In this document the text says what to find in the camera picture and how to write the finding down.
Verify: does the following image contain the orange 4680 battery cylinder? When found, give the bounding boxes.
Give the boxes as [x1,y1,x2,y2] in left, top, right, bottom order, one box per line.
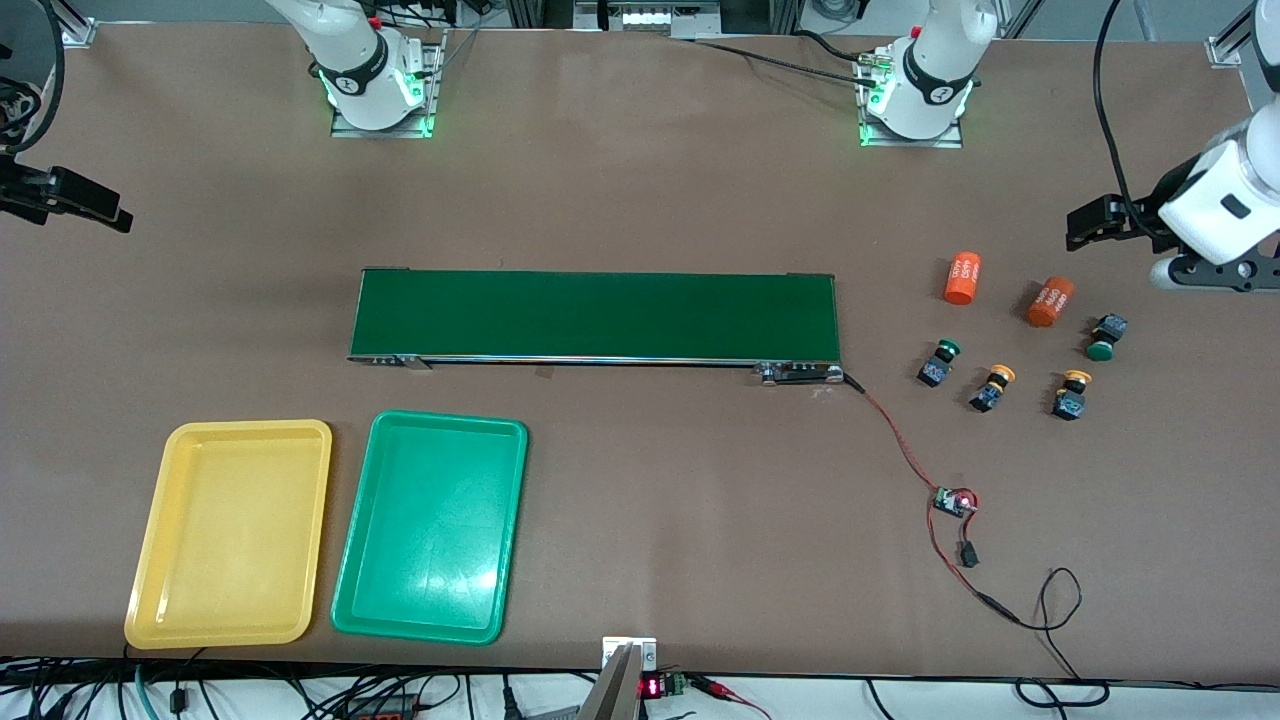
[1027,276,1076,328]
[943,251,983,305]

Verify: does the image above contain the green push button switch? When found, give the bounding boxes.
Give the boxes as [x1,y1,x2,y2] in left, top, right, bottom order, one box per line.
[917,339,963,389]
[1085,313,1130,362]

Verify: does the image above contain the yellow push button switch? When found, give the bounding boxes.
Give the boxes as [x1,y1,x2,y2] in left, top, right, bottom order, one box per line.
[1051,369,1093,421]
[968,365,1017,413]

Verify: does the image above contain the yellow plastic tray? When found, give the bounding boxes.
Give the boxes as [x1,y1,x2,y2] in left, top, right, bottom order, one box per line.
[124,419,333,650]

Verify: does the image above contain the red black power lead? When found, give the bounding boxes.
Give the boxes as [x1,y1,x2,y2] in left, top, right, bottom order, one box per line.
[926,510,1023,627]

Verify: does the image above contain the green plastic tray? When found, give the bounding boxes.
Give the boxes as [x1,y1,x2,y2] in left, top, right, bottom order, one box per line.
[330,409,529,646]

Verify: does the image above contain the metal rack with light strip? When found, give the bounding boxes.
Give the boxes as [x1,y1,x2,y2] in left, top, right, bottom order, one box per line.
[573,0,723,39]

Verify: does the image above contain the green belt conveyor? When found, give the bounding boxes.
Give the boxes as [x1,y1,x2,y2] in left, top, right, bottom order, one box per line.
[347,267,847,388]

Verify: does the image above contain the red clip leads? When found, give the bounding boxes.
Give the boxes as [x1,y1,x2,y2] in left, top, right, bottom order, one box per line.
[690,675,776,720]

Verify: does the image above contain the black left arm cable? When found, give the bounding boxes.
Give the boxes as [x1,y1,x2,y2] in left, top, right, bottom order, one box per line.
[1093,0,1166,241]

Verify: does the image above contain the aluminium frame profile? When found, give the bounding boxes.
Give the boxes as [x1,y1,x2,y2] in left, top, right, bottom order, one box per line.
[1207,0,1263,69]
[45,0,98,48]

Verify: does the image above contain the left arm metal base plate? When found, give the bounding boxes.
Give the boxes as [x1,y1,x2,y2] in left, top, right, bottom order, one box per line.
[857,45,966,150]

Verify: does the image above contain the red black twisted cable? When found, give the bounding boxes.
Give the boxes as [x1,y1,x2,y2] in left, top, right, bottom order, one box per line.
[843,372,947,494]

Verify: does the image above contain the black base supply cable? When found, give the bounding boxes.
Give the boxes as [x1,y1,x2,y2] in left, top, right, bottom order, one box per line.
[672,28,886,89]

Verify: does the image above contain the thin black looped cable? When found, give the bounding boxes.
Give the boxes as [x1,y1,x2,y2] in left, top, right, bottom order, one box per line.
[1013,566,1113,709]

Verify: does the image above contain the tangled black cable bundle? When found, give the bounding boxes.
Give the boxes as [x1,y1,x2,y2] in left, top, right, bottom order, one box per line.
[0,655,601,720]

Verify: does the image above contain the white metal bracket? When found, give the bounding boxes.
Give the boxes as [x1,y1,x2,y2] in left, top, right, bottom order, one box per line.
[602,636,659,673]

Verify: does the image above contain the grey camera post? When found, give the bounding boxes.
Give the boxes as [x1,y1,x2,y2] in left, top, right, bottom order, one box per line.
[578,643,646,720]

